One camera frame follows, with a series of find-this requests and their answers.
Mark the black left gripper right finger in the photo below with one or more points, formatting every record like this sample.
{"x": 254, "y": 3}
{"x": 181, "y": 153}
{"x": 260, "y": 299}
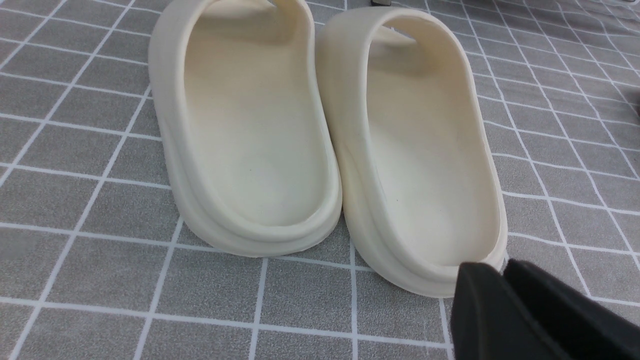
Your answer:
{"x": 580, "y": 326}

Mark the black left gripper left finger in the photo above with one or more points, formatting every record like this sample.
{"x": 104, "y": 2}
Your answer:
{"x": 490, "y": 322}

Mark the cream right foam slipper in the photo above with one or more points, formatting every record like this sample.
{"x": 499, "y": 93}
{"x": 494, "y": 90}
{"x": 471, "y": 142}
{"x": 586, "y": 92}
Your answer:
{"x": 421, "y": 193}

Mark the cream foam slipper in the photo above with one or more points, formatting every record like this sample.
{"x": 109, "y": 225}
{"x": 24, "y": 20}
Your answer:
{"x": 247, "y": 146}
{"x": 421, "y": 193}

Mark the cream left foam slipper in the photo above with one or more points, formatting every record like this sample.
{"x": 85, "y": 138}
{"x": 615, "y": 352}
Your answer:
{"x": 247, "y": 146}

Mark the grey checked floor mat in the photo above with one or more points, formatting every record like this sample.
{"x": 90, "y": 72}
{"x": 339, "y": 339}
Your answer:
{"x": 96, "y": 263}

